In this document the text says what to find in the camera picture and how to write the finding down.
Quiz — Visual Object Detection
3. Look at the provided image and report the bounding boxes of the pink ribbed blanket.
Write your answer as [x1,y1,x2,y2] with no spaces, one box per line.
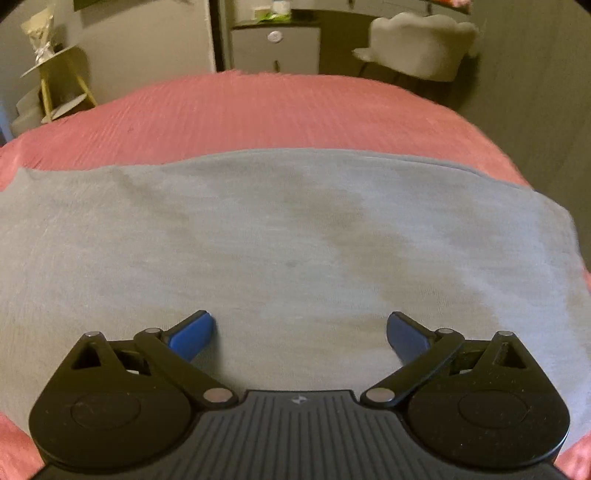
[0,69,591,480]

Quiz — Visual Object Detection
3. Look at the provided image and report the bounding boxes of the white fluffy chair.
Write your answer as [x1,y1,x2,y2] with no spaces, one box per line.
[353,11,481,100]

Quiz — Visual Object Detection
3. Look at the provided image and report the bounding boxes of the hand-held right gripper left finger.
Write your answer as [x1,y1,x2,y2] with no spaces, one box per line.
[70,310,234,409]

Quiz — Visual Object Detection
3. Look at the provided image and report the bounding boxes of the green packet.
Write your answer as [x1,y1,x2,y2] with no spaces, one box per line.
[252,11,293,25]

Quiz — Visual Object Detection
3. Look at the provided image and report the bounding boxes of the dark door frame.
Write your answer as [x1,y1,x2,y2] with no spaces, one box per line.
[208,0,232,73]

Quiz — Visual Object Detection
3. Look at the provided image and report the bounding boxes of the vase with dried flowers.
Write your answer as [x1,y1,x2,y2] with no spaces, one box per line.
[21,7,64,65]

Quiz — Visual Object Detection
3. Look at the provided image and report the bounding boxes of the gold white tiered shelf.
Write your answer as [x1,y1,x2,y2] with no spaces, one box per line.
[11,45,99,125]

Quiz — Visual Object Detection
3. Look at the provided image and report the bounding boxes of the white cabinet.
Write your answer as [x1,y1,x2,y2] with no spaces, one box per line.
[229,19,322,75]

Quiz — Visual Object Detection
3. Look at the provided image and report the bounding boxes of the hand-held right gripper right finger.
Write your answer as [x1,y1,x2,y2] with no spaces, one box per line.
[359,310,530,409]

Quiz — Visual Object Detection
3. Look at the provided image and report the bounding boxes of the grey sweat pants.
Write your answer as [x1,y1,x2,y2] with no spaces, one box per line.
[0,148,591,432]

